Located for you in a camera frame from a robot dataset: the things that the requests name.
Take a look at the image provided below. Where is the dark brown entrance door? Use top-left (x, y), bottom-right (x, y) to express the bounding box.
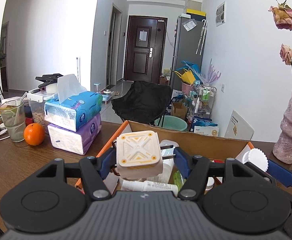
top-left (124, 15), bottom-right (167, 83)

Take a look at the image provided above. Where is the orange fruit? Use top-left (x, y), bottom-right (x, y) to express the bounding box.
top-left (23, 123), bottom-right (45, 146)

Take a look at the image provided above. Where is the cream cube power adapter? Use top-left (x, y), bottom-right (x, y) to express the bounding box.
top-left (111, 130), bottom-right (176, 180)

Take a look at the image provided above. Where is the grey refrigerator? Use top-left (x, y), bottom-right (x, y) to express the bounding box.
top-left (170, 12), bottom-right (206, 90)

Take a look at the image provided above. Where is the pink bucket with toys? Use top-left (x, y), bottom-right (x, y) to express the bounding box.
top-left (174, 60), bottom-right (201, 95)

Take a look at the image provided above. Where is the white translucent plastic bottle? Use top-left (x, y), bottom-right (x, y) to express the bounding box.
top-left (158, 140), bottom-right (179, 184)

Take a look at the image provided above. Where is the glass cup with drink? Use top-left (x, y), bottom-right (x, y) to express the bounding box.
top-left (0, 99), bottom-right (26, 142)

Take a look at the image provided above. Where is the green transparent bottle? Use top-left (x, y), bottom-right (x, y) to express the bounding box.
top-left (173, 171), bottom-right (186, 191)

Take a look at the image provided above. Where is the green plastic basin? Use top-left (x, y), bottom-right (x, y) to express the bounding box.
top-left (154, 115), bottom-right (188, 132)

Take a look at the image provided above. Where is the yellow box on refrigerator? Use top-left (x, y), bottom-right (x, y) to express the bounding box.
top-left (186, 9), bottom-right (206, 17)

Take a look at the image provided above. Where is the wire storage rack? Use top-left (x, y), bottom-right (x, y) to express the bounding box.
top-left (187, 85), bottom-right (217, 121)

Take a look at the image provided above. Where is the white board leaning on wall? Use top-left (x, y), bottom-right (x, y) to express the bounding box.
top-left (224, 110), bottom-right (254, 141)

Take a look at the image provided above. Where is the white ridged jar lid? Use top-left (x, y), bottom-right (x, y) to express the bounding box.
top-left (245, 148), bottom-right (268, 172)

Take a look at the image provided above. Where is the blue tissue pack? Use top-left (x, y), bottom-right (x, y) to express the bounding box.
top-left (44, 74), bottom-right (102, 132)

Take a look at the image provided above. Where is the clear plastic food container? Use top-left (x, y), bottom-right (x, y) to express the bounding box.
top-left (27, 83), bottom-right (58, 133)

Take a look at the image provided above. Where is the black folding chair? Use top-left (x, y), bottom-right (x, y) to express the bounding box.
top-left (112, 81), bottom-right (172, 125)

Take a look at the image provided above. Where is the small white spray bottle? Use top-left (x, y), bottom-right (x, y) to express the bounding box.
top-left (121, 180), bottom-right (178, 196)

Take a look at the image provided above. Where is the small cardboard box on floor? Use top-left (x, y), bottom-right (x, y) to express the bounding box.
top-left (171, 102), bottom-right (188, 120)

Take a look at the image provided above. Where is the purple tissue pack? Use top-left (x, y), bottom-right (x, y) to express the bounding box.
top-left (48, 113), bottom-right (102, 155)

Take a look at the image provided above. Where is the blue pet feeder stand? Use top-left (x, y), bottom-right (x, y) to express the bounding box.
top-left (93, 83), bottom-right (115, 104)

